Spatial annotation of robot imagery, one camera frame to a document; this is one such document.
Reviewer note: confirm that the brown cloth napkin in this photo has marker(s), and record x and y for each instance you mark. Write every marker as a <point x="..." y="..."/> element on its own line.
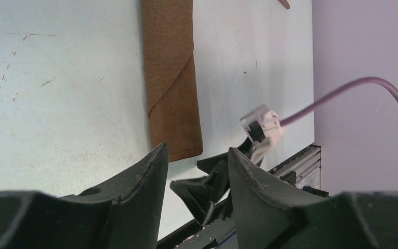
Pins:
<point x="170" y="77"/>

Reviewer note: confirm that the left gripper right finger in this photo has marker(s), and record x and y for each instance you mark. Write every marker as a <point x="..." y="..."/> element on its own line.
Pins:
<point x="270" y="213"/>

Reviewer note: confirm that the aluminium frame profile front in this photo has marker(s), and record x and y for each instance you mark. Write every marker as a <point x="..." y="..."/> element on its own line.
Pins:
<point x="302" y="169"/>

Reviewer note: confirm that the brown wooden knife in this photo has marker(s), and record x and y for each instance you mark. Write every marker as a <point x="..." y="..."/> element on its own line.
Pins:
<point x="285" y="4"/>

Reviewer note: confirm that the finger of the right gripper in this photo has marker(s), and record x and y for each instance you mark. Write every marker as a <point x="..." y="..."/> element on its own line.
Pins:
<point x="200" y="195"/>
<point x="206" y="165"/>

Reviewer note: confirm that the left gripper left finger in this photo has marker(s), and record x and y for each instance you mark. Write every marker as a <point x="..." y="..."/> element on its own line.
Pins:
<point x="121" y="212"/>

